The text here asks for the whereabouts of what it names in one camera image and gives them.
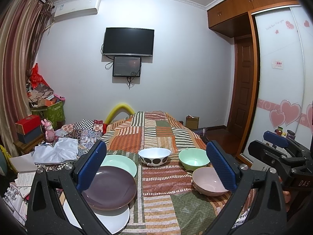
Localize red plastic bag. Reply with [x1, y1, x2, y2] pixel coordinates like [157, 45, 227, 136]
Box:
[29, 63, 49, 89]

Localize wardrobe with heart stickers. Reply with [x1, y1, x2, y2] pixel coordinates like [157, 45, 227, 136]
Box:
[206, 0, 312, 170]

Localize white bowl black dots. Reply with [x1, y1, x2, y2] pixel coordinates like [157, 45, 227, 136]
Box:
[138, 147, 171, 167]

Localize purple ceramic plate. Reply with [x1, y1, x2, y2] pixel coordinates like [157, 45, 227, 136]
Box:
[82, 166, 137, 211]

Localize pink rabbit figurine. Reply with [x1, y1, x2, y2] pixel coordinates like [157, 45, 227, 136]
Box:
[41, 119, 56, 143]

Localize small black wall monitor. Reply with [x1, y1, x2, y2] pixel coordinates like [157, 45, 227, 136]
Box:
[112, 56, 142, 78]

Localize mint green bowl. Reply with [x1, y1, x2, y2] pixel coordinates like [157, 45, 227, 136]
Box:
[178, 148, 210, 171]

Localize green storage box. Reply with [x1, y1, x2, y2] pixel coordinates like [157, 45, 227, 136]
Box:
[31, 101, 65, 129]

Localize white air conditioner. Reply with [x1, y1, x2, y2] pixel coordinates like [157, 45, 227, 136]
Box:
[54, 0, 101, 22]

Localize mint green plate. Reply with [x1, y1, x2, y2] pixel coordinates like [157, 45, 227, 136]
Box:
[101, 154, 137, 177]

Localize pink ceramic bowl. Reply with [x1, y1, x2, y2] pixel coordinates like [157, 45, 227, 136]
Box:
[192, 167, 228, 197]

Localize dark blue box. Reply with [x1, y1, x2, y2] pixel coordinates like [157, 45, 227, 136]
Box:
[17, 126, 42, 144]

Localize brown wooden door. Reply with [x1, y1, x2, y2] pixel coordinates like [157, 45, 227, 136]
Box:
[227, 35, 255, 152]

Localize patchwork striped bedspread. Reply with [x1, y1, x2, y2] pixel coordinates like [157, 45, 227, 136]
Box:
[99, 111, 231, 234]

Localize white folded cloth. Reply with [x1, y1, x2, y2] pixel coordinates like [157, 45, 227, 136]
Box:
[32, 137, 78, 165]

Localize yellow foam bed rail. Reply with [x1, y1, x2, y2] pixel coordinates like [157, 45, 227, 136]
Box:
[104, 103, 135, 125]

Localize red gift box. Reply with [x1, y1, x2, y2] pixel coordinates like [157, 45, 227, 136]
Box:
[15, 115, 41, 135]

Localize brown cardboard box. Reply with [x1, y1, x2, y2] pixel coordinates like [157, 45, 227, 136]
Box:
[186, 115, 200, 130]

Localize striped brown curtain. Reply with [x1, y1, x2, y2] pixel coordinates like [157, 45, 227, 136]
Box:
[1, 0, 53, 156]

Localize checkered patchwork quilt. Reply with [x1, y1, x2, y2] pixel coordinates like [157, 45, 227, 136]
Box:
[55, 119, 103, 157]

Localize person's right hand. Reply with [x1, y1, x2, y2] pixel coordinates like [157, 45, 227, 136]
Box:
[283, 191, 292, 212]

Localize wall-mounted black television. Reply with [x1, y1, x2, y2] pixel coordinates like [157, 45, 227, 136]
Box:
[101, 27, 154, 57]

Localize white ceramic plate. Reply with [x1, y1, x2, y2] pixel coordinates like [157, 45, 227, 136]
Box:
[63, 200, 130, 234]

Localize white stickered suitcase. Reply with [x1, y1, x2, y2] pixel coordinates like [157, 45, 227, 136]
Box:
[274, 127, 296, 149]

